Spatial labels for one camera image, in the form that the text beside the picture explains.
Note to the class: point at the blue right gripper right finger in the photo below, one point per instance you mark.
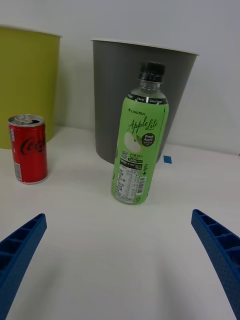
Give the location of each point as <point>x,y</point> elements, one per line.
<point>222,252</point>

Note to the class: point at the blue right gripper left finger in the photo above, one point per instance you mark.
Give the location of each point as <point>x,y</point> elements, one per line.
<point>18,255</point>

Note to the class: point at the red drink can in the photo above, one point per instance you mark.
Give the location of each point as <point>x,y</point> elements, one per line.
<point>28,152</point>

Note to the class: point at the green label plastic bottle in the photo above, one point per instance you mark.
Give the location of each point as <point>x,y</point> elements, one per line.
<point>140,150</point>

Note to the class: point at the yellow-green plastic waste bin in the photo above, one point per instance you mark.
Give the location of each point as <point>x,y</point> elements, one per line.
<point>27,87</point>

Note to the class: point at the grey plastic waste bin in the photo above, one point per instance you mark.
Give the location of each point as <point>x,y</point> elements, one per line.
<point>112,100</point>

